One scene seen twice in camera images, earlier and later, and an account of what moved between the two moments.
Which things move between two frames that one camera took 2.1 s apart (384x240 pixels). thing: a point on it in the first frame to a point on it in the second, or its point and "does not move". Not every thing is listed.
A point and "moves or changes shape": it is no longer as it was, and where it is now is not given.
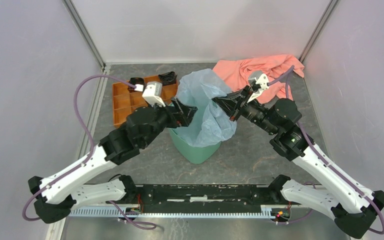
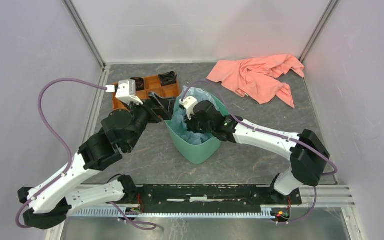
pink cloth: (278, 68) does not move
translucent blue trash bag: (210, 125) moves or changes shape
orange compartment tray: (124, 101) does not move
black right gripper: (230, 104) to (190, 123)
